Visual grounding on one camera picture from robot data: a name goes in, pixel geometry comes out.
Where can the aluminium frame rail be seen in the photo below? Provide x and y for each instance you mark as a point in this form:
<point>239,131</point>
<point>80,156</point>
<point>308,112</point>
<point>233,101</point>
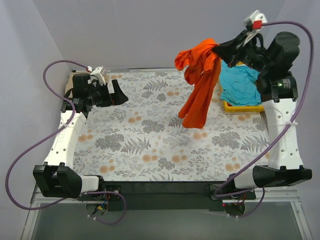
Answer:
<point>273,194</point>

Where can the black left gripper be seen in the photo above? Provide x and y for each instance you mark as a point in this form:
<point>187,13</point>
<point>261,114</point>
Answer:
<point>110,93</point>

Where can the blue t shirt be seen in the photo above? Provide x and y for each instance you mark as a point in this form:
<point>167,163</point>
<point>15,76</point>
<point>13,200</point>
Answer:
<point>240,86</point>

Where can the beige folded cloth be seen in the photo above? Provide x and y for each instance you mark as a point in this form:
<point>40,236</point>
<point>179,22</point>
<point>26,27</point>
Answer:
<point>69,85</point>

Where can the floral patterned table mat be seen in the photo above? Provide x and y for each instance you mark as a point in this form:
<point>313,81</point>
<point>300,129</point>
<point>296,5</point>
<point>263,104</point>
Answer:
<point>144,139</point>

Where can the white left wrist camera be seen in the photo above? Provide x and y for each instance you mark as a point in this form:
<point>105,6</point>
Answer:
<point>96,74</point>

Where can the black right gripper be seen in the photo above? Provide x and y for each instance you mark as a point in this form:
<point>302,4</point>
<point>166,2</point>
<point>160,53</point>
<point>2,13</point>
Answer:
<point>235,50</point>

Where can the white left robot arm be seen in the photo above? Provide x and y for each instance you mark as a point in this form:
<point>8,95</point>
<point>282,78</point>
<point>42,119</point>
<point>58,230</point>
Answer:
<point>56,177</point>

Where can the orange t shirt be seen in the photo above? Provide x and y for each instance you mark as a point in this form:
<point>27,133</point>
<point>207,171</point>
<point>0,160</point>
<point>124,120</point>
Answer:
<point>202,69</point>

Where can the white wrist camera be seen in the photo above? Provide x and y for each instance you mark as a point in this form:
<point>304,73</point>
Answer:
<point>96,74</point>
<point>255,20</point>

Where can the yellow plastic bin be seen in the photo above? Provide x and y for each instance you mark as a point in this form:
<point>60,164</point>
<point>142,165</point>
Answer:
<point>240,108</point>

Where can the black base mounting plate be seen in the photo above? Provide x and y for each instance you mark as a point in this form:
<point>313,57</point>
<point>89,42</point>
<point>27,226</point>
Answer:
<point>167,195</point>

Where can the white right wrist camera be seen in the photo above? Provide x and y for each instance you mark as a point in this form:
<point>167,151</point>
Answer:
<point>255,20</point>

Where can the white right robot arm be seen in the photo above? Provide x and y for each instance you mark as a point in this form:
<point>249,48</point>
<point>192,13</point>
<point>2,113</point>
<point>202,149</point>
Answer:
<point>279,93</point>

